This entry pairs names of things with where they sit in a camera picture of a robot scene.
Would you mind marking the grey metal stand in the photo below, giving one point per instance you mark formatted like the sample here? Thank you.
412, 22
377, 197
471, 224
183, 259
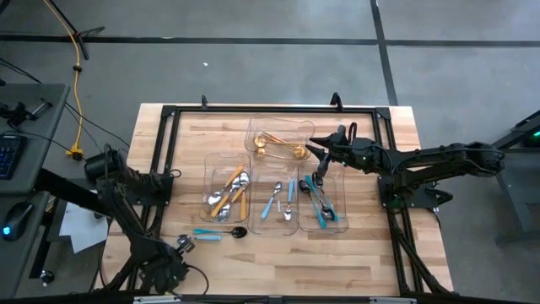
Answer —
519, 186

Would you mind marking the grey side desk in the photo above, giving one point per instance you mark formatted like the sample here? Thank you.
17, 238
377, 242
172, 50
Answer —
17, 262
42, 126

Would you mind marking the clear plastic bin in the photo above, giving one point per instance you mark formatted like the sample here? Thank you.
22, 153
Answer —
206, 162
341, 198
278, 124
257, 228

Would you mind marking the black desk clamp device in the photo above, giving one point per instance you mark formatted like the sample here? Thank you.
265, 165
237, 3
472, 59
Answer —
19, 113

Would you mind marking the silver metal bracket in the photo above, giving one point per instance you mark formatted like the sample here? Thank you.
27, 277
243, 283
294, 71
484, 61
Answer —
156, 299
392, 300

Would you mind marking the black keyboard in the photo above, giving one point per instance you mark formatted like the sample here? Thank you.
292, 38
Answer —
8, 156

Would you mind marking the white paper sheets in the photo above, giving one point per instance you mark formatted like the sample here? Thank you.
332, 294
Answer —
80, 230

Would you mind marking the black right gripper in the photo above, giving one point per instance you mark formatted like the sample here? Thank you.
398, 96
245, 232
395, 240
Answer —
358, 154

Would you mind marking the black table frame rail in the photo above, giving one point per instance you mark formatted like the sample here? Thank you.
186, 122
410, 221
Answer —
274, 109

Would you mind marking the black computer mouse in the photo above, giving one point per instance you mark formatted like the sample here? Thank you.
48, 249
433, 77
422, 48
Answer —
17, 219

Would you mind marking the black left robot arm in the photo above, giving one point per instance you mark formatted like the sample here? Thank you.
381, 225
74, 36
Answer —
126, 211

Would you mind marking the black box green light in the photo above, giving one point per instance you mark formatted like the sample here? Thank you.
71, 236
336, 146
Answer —
532, 141

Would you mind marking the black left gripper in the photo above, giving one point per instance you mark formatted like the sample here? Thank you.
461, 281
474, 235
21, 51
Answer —
164, 268

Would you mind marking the black tripod stand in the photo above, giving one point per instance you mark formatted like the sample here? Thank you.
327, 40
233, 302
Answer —
83, 46

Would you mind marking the black horizontal frame beam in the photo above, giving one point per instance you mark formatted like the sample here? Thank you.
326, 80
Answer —
270, 300

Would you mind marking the black caster wheel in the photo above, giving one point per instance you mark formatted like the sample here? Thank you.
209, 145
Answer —
46, 277

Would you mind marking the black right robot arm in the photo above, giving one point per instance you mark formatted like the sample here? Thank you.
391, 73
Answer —
443, 158

